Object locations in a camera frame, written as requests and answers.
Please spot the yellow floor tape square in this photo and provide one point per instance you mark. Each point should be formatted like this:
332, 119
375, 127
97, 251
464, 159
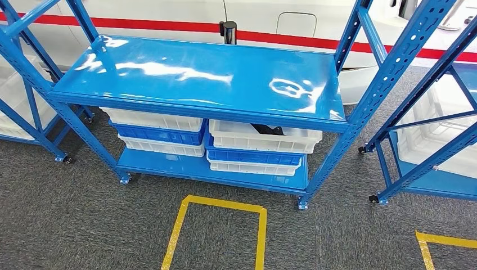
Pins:
220, 204
425, 246

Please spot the black parts in crate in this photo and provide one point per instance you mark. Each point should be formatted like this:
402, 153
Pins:
268, 129

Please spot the blue plastic crate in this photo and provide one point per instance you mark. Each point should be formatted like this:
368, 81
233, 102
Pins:
156, 135
253, 156

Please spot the black caster wheel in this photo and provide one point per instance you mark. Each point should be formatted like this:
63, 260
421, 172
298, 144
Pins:
362, 150
68, 160
373, 198
88, 119

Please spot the white vehicle with red stripe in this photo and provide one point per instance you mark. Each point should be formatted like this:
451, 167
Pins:
149, 11

